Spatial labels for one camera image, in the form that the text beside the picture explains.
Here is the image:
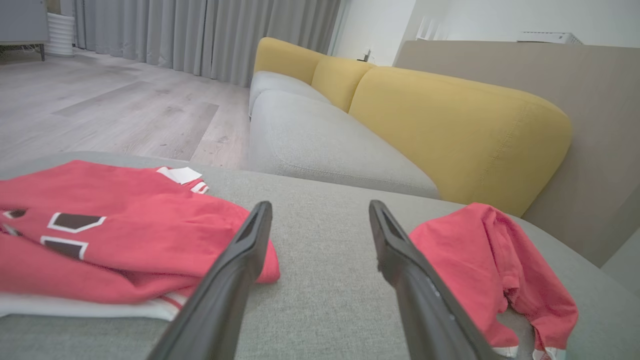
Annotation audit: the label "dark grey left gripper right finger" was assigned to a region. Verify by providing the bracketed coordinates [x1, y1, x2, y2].
[368, 200, 501, 360]

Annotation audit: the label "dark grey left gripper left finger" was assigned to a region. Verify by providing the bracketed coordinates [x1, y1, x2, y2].
[146, 201, 274, 360]

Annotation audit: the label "red shorts with white stripe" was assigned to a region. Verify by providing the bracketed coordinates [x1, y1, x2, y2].
[409, 202, 579, 360]

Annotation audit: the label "red basketball jersey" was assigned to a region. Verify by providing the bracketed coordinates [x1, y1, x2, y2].
[0, 160, 281, 322]

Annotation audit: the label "grey sofa seat cushion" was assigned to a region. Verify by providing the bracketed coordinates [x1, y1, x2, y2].
[248, 90, 441, 200]
[248, 70, 332, 118]

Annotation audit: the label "small yellow sofa back cushion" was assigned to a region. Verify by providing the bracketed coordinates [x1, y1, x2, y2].
[311, 55, 377, 113]

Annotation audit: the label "grey curtain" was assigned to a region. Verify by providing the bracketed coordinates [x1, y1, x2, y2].
[60, 0, 343, 88]

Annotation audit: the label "beige partition panel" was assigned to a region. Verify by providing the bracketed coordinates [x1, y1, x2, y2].
[393, 40, 640, 268]

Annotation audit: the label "white flat device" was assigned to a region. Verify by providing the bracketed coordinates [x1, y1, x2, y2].
[516, 31, 584, 46]

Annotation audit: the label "white ribbed cylinder appliance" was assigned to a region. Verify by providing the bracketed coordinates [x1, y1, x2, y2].
[46, 12, 76, 57]

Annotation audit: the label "grey cabinet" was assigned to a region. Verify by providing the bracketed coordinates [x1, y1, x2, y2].
[0, 0, 50, 62]

